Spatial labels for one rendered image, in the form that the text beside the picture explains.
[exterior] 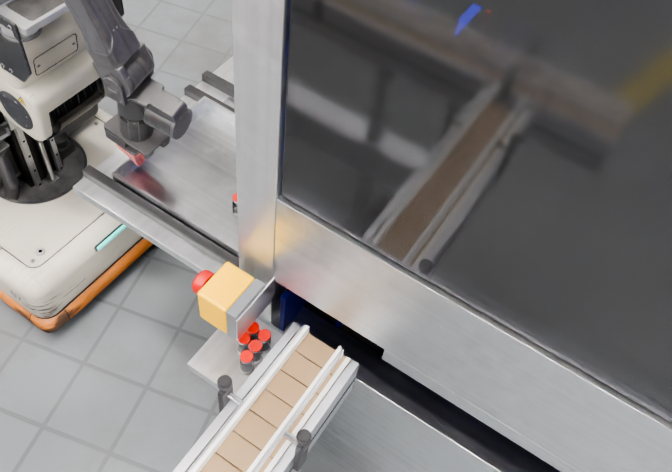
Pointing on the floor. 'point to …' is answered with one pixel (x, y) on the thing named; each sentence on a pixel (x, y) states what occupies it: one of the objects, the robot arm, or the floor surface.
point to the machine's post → (260, 113)
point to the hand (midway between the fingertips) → (140, 161)
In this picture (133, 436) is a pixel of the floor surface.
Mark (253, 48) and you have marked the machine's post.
